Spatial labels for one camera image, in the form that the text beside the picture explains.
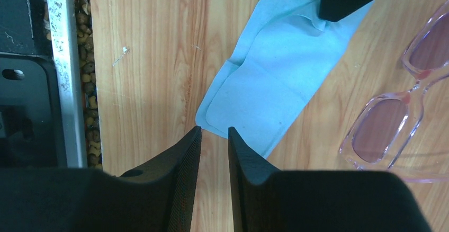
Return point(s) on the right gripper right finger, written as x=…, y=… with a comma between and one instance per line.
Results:
x=265, y=198

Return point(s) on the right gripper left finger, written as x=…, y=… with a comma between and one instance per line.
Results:
x=157, y=195

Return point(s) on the blue cleaning cloth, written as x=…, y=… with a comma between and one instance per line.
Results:
x=283, y=55

